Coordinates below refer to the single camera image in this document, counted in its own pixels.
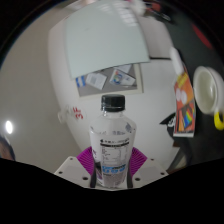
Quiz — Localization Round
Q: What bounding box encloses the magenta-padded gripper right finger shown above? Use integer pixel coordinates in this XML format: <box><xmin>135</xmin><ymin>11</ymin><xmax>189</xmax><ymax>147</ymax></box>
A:
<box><xmin>126</xmin><ymin>147</ymin><xmax>169</xmax><ymax>189</ymax></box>

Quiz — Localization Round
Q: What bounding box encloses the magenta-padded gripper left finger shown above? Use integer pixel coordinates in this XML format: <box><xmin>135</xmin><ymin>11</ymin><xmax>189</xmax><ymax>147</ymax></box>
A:
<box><xmin>54</xmin><ymin>146</ymin><xmax>98</xmax><ymax>189</ymax></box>

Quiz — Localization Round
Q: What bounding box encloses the clear black-capped drink bottle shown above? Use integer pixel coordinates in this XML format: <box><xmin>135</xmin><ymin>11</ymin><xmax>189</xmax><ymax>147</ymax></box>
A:
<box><xmin>89</xmin><ymin>94</ymin><xmax>138</xmax><ymax>189</ymax></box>

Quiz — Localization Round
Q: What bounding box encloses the small black flag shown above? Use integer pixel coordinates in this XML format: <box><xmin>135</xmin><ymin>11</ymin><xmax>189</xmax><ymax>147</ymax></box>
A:
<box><xmin>159</xmin><ymin>113</ymin><xmax>177</xmax><ymax>129</ymax></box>

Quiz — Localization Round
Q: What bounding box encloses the white ceiling fixture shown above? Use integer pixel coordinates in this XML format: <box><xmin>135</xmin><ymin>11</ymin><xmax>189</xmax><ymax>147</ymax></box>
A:
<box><xmin>57</xmin><ymin>105</ymin><xmax>78</xmax><ymax>125</ymax></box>

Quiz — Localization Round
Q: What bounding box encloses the colourful orange book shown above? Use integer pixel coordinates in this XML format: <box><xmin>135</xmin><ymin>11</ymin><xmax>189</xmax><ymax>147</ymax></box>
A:
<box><xmin>173</xmin><ymin>64</ymin><xmax>197</xmax><ymax>138</ymax></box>

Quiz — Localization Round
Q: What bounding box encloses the grey notice board with papers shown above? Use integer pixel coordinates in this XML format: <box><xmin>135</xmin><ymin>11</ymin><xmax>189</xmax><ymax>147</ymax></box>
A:
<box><xmin>74</xmin><ymin>63</ymin><xmax>144</xmax><ymax>98</ymax></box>

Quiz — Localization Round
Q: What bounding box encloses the flat round red coaster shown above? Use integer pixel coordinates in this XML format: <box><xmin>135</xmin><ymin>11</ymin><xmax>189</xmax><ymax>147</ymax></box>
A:
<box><xmin>191</xmin><ymin>23</ymin><xmax>213</xmax><ymax>50</ymax></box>

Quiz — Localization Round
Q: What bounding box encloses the white mug with yellow handle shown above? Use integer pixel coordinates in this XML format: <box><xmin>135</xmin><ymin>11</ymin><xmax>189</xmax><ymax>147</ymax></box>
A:
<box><xmin>193</xmin><ymin>65</ymin><xmax>224</xmax><ymax>131</ymax></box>

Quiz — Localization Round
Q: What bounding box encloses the large wall whiteboard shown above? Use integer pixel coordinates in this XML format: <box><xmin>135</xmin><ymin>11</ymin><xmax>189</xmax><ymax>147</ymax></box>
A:
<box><xmin>63</xmin><ymin>0</ymin><xmax>151</xmax><ymax>80</ymax></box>

